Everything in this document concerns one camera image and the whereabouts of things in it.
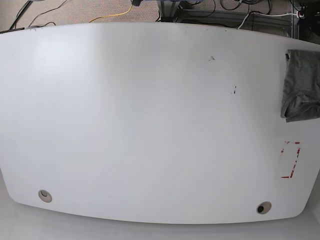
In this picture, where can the aluminium frame stand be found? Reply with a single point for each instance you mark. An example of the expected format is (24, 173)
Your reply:
(254, 15)

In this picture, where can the red tape rectangle marking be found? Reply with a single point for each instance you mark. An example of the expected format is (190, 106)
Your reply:
(288, 159)

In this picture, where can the right table cable grommet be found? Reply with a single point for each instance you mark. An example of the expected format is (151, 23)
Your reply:
(264, 208)

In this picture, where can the grey t-shirt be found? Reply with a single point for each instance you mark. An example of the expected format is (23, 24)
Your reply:
(301, 88)

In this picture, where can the left table cable grommet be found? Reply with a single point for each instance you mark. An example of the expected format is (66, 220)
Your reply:
(45, 196)

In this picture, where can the table cable grommet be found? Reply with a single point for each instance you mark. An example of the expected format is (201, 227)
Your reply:
(264, 208)
(45, 196)

